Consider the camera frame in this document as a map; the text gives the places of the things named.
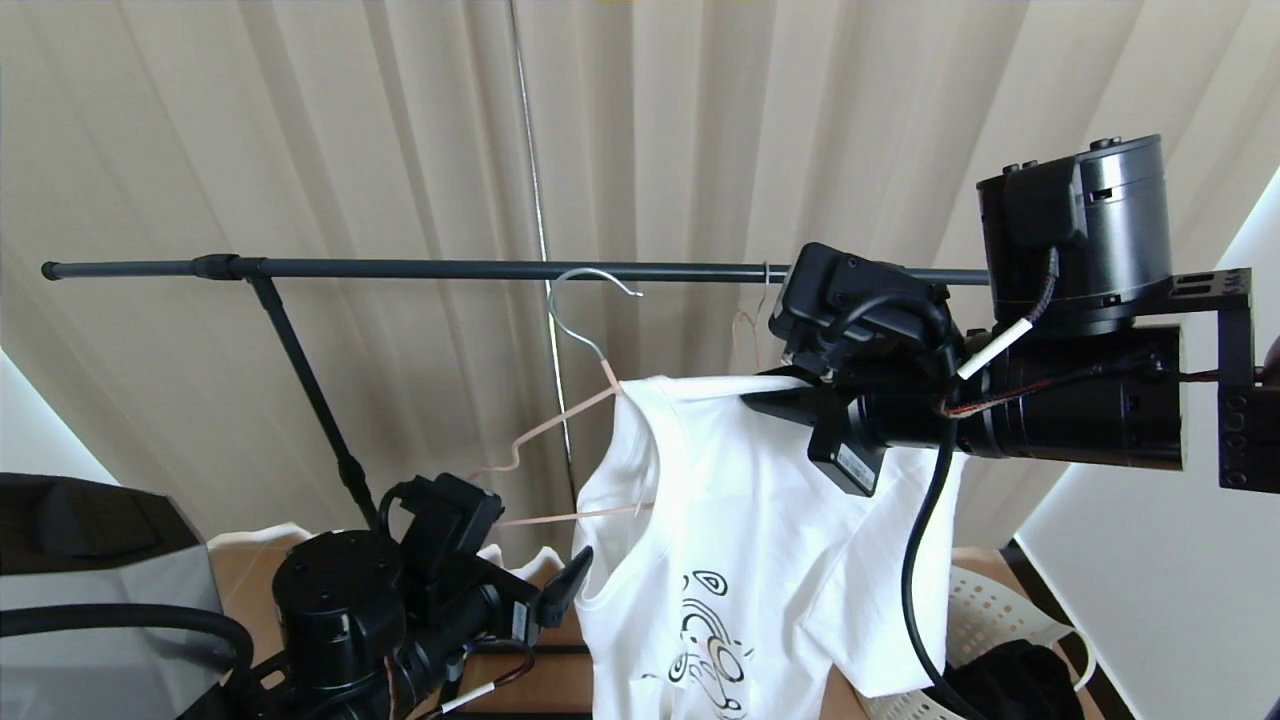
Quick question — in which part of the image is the black garment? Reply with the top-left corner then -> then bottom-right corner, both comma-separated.
925,638 -> 1086,720

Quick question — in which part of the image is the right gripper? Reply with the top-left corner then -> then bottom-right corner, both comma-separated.
808,330 -> 1183,498

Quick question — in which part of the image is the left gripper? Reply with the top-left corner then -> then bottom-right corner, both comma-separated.
400,545 -> 594,701

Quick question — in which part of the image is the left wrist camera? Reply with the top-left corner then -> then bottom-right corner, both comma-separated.
378,473 -> 506,611

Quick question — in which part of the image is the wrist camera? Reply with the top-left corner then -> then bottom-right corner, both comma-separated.
768,243 -> 963,386
378,473 -> 506,611

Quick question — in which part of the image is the white printed t-shirt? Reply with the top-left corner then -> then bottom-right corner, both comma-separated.
572,373 -> 966,720

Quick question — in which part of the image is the pink clothes hanger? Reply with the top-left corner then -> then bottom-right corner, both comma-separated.
468,268 -> 661,528
733,262 -> 776,371

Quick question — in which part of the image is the beige curtain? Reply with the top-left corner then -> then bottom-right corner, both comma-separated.
0,0 -> 1280,561

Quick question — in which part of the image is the white laundry basket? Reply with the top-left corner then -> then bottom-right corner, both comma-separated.
860,565 -> 1096,720

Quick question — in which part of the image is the black clothes rack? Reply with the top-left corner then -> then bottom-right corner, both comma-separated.
42,253 -> 991,720

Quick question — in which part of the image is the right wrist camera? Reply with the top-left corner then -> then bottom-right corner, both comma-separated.
768,243 -> 963,386

